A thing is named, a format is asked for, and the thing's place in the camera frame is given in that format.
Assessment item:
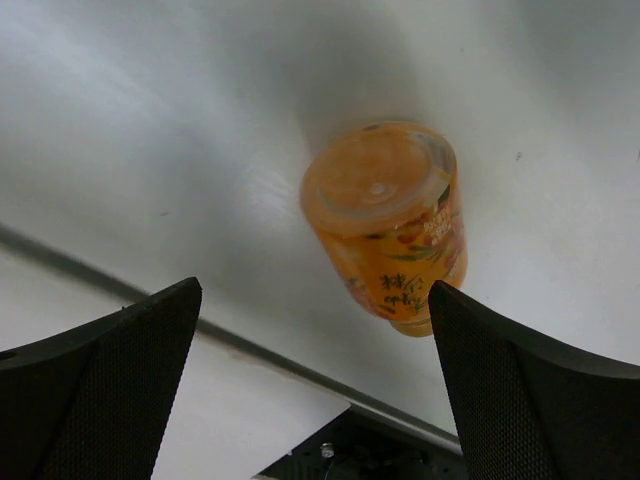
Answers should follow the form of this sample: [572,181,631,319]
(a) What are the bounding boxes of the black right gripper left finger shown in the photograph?
[1,278,202,479]

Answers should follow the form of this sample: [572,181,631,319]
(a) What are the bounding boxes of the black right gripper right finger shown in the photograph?
[428,281,639,479]

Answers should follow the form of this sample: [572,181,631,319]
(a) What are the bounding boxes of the orange juice bottle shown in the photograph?
[300,122,468,337]

